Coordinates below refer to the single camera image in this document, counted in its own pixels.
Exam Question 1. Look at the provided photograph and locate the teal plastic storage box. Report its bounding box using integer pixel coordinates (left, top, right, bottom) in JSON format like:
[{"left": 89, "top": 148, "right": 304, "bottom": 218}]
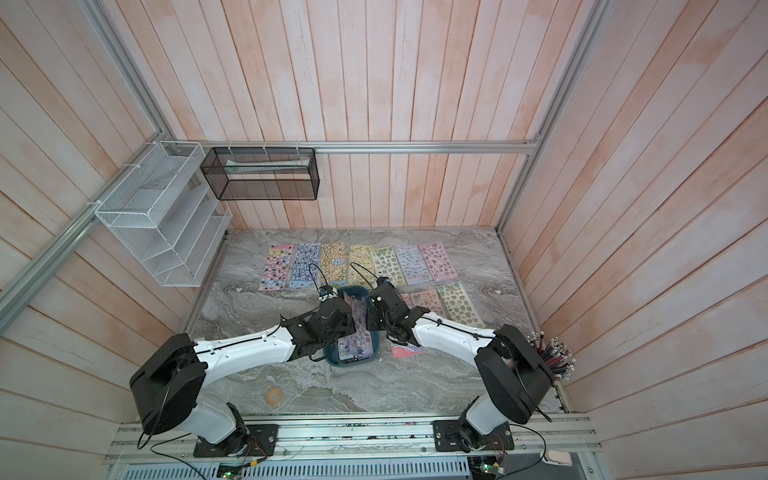
[{"left": 323, "top": 286, "right": 380, "bottom": 367}]

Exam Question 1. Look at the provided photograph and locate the blue red character sheet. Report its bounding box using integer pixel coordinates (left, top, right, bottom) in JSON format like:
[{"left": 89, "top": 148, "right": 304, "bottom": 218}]
[{"left": 392, "top": 344, "right": 424, "bottom": 359}]

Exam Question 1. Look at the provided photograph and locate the pink food sticker sheet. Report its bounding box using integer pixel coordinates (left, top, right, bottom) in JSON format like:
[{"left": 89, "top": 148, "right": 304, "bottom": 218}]
[{"left": 401, "top": 289, "right": 447, "bottom": 317}]

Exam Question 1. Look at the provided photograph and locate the purple doll sticker sheet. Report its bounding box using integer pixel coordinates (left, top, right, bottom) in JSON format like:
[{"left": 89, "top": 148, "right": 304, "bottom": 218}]
[{"left": 337, "top": 295, "right": 374, "bottom": 363}]

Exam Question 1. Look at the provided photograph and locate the white green sticker sheet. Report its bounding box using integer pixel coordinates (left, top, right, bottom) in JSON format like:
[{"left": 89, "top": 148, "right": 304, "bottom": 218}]
[{"left": 372, "top": 246, "right": 406, "bottom": 287}]

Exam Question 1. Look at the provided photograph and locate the green panda sticker sheet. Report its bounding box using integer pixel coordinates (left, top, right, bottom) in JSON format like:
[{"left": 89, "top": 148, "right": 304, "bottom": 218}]
[{"left": 347, "top": 244, "right": 376, "bottom": 286}]

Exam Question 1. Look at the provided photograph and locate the lilac gem sticker sheet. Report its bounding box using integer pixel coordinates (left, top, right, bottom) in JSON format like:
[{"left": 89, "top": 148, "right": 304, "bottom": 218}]
[{"left": 395, "top": 245, "right": 432, "bottom": 285}]

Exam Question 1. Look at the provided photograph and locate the blue penguin sticker sheet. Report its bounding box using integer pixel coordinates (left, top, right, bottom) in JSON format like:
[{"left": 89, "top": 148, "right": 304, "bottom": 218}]
[{"left": 288, "top": 243, "right": 321, "bottom": 289}]

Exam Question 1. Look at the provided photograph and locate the pink character sticker sheet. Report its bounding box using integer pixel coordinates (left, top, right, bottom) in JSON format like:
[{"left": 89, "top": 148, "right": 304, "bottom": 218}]
[{"left": 419, "top": 242, "right": 459, "bottom": 284}]

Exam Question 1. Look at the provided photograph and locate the green cactus sticker sheet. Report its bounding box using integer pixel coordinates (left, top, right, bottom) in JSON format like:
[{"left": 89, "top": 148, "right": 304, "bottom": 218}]
[{"left": 437, "top": 282, "right": 485, "bottom": 328}]

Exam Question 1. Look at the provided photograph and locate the yellow animal sticker sheet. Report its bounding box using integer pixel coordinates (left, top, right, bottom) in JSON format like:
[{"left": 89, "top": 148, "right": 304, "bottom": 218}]
[{"left": 320, "top": 242, "right": 347, "bottom": 287}]

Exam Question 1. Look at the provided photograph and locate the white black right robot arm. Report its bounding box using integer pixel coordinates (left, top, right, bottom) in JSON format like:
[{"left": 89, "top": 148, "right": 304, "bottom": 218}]
[{"left": 367, "top": 277, "right": 555, "bottom": 453}]

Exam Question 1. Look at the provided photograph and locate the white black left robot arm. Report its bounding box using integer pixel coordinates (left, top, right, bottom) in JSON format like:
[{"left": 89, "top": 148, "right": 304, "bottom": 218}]
[{"left": 129, "top": 295, "right": 355, "bottom": 456}]

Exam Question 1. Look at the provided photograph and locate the red cup of pencils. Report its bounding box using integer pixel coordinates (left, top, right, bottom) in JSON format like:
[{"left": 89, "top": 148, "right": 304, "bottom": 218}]
[{"left": 526, "top": 331, "right": 575, "bottom": 381}]

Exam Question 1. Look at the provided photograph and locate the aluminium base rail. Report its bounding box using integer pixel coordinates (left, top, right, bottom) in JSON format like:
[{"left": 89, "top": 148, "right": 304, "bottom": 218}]
[{"left": 103, "top": 411, "right": 603, "bottom": 464}]

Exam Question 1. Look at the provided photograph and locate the black wire mesh basket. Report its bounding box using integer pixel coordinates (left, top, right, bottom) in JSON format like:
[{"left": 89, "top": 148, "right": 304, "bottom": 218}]
[{"left": 201, "top": 146, "right": 320, "bottom": 201}]

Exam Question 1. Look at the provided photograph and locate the white wire mesh shelf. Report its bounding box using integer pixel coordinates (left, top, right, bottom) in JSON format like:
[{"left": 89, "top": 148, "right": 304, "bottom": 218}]
[{"left": 96, "top": 141, "right": 232, "bottom": 288}]

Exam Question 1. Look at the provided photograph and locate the aluminium frame bar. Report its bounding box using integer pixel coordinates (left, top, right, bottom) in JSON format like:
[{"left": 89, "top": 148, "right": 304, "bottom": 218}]
[{"left": 200, "top": 140, "right": 538, "bottom": 154}]

